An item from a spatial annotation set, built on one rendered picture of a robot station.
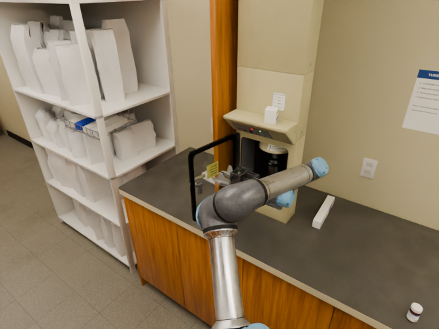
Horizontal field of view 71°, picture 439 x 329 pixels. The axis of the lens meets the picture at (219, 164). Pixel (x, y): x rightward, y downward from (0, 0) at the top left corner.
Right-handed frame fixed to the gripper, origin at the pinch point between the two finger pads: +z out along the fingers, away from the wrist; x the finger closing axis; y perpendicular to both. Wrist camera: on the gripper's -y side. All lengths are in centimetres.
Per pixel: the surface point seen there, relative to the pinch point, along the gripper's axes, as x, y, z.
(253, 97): -26.0, 29.9, -1.1
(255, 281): 1, -53, -23
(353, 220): -49, -34, -52
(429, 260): -40, -34, -88
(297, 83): -26, 40, -22
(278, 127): -16.2, 23.0, -19.6
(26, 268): 46, -128, 168
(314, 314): 1, -53, -53
